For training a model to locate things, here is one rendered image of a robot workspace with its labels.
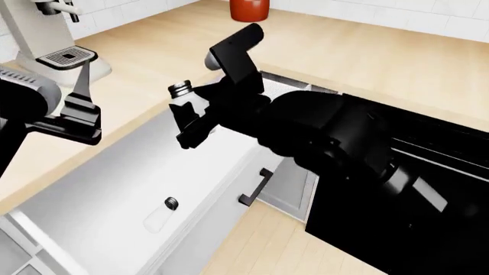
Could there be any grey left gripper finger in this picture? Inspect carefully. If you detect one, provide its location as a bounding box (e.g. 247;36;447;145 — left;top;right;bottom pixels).
63;60;97;110

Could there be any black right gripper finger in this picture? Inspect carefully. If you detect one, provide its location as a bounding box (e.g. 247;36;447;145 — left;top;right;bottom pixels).
194;76;230;103
169;102;220;150

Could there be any glass shaker with black cap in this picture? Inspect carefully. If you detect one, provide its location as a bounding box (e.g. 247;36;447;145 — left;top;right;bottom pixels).
142;196;180;234
167;79;219;136

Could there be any white drawer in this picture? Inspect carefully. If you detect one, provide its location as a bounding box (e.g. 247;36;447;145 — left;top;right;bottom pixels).
6;108;286;275

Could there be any grey cabinet door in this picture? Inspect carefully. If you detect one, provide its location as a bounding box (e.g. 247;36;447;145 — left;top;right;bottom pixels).
254;156;319;224

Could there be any white panelled cabinet front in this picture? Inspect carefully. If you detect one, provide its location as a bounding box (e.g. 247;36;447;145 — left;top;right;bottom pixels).
0;215;79;275

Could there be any white coffee machine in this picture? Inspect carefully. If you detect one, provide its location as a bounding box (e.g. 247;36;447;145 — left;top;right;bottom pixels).
0;0;113;87

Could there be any red ceramic jar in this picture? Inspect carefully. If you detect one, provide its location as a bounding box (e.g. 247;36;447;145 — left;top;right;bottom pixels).
228;0;271;23

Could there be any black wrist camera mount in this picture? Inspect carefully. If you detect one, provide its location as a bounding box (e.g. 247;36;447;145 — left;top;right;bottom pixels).
204;22;265;85

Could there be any black drawer handle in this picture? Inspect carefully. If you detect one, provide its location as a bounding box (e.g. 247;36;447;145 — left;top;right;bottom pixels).
238;167;274;208

